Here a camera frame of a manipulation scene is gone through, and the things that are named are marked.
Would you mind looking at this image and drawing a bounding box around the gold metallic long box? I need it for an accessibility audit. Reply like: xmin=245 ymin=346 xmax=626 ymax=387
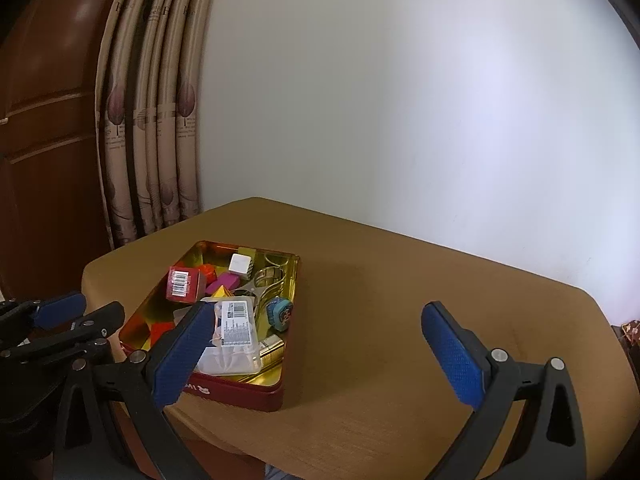
xmin=259 ymin=334 xmax=285 ymax=363

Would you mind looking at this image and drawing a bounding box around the orange-red rounded square case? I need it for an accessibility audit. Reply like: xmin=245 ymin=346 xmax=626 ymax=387
xmin=198 ymin=263 xmax=217 ymax=285

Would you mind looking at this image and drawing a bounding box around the silver metal ring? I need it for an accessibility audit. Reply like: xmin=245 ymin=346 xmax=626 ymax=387
xmin=252 ymin=264 xmax=289 ymax=291

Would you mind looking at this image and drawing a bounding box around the white cube block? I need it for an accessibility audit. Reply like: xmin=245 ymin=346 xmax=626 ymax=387
xmin=228 ymin=252 xmax=254 ymax=278

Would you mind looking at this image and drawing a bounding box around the magenta block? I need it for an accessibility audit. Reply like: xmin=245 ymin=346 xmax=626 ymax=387
xmin=205 ymin=272 xmax=241 ymax=296

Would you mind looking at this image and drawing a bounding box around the pink red cosmetic carton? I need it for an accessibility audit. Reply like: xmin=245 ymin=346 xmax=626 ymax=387
xmin=166 ymin=266 xmax=206 ymax=304

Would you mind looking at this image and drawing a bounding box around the red gold toffee tin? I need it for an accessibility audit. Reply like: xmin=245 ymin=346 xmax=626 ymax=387
xmin=119 ymin=240 xmax=300 ymax=412

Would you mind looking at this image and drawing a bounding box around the brown wooden door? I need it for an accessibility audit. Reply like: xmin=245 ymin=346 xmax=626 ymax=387
xmin=1 ymin=0 xmax=114 ymax=300

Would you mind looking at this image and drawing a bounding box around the clear plastic labelled box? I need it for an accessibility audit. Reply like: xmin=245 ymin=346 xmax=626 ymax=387
xmin=195 ymin=296 xmax=262 ymax=376

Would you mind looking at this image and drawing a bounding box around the red rectangular block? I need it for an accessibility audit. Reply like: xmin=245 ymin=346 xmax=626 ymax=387
xmin=150 ymin=322 xmax=175 ymax=347

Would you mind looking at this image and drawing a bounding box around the beige patterned curtain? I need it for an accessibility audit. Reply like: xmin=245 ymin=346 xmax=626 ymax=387
xmin=94 ymin=0 xmax=213 ymax=246

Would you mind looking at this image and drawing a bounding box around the blue toy watch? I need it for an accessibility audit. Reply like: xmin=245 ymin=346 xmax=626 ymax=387
xmin=266 ymin=297 xmax=293 ymax=333

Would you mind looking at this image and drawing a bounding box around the yellow triangular block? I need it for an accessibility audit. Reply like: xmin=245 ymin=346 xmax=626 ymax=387
xmin=210 ymin=285 xmax=233 ymax=299

